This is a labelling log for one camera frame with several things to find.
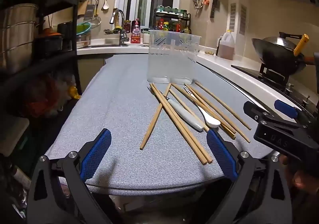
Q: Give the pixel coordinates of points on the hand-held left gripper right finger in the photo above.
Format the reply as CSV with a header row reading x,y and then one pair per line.
x,y
221,154

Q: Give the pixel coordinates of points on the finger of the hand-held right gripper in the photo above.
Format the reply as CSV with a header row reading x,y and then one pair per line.
x,y
285,108
253,109

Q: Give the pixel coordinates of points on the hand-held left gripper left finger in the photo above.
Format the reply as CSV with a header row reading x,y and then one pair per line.
x,y
96,154

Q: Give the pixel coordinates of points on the bunch of wooden chopsticks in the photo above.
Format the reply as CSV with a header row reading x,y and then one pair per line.
x,y
151,127

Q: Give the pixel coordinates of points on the clear plastic utensil container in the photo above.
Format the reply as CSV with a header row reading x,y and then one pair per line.
x,y
172,64

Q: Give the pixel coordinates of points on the person's right hand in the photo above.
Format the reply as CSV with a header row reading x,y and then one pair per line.
x,y
304,176

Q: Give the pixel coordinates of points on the black gas cooktop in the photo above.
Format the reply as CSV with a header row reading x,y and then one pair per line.
x,y
251,71

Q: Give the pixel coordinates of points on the grey table mat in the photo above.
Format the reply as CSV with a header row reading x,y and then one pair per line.
x,y
119,114

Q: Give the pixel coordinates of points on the black wok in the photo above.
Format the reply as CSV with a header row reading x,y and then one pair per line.
x,y
274,58

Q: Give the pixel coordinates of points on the yellow plastic object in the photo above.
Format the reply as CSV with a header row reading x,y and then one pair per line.
x,y
74,92

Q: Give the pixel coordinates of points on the cooking oil jug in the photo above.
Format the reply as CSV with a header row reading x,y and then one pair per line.
x,y
226,48

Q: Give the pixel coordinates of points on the steel wok lid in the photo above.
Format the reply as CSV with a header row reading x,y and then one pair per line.
x,y
281,41

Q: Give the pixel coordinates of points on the piece of ginger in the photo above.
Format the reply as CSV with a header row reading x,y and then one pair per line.
x,y
209,53

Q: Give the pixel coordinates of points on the red plastic bag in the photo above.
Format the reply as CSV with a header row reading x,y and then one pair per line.
x,y
42,99

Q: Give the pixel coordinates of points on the black spice rack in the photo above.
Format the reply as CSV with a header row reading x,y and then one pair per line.
x,y
190,23

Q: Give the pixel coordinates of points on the hanging cleaver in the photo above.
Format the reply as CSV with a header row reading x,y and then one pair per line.
x,y
213,5

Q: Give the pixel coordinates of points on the black metal shelf rack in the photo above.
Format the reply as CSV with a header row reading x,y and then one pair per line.
x,y
78,39

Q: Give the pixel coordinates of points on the group of sauce bottles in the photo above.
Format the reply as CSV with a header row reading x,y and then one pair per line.
x,y
169,26

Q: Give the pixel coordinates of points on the orange and black pot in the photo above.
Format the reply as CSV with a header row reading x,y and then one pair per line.
x,y
48,42

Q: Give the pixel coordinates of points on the black cylindrical canister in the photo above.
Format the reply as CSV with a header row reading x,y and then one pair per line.
x,y
65,36

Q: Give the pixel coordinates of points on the white jar with dark lid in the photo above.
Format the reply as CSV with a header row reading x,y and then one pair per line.
x,y
146,37

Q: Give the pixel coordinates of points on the chrome faucet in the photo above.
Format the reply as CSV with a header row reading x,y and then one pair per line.
x,y
122,29

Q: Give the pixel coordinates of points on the row of small spice jars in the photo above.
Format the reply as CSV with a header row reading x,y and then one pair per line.
x,y
172,11

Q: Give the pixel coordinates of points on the jar of red chilies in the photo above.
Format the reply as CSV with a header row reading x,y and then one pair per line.
x,y
127,26

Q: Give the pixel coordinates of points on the mesh strainer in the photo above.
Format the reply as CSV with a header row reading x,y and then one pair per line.
x,y
96,20

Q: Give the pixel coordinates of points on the stainless steel stockpot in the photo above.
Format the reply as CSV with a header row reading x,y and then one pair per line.
x,y
17,34

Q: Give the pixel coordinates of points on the metal grater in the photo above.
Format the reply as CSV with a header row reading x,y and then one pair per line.
x,y
89,11

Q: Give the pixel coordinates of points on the hanging wooden cutting board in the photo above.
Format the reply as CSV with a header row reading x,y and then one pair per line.
x,y
81,7

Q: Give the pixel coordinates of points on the white ladle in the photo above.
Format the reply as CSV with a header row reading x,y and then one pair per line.
x,y
105,5

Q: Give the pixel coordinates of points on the grey wall vent panel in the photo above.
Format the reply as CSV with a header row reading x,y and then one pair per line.
x,y
233,16
243,18

